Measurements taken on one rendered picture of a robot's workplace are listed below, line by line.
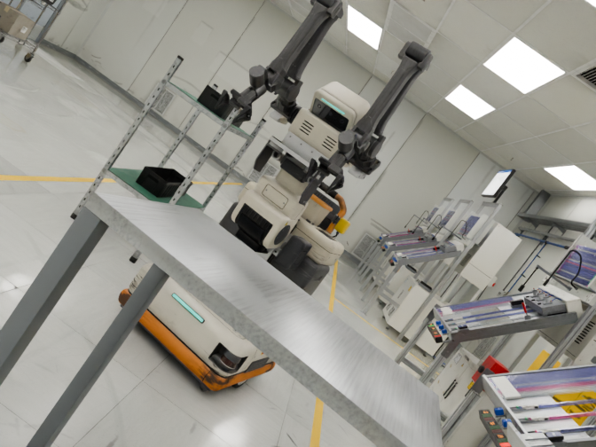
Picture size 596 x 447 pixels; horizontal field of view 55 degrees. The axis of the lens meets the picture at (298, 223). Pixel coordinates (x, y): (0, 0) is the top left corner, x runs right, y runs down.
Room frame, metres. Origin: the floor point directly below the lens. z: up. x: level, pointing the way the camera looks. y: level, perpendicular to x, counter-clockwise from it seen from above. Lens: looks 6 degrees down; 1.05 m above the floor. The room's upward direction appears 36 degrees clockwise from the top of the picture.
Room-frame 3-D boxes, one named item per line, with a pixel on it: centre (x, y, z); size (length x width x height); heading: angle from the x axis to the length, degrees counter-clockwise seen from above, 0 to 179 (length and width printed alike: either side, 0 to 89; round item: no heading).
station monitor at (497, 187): (6.89, -1.68, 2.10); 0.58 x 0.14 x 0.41; 178
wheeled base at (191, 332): (2.67, 0.07, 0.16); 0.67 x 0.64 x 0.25; 162
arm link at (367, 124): (2.17, 0.01, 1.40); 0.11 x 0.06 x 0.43; 72
